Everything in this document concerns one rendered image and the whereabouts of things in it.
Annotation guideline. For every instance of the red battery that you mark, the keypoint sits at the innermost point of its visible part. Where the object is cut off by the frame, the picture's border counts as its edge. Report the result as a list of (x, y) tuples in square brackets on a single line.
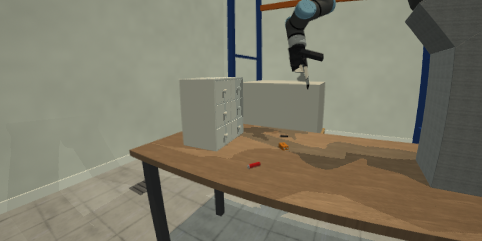
[(253, 165)]

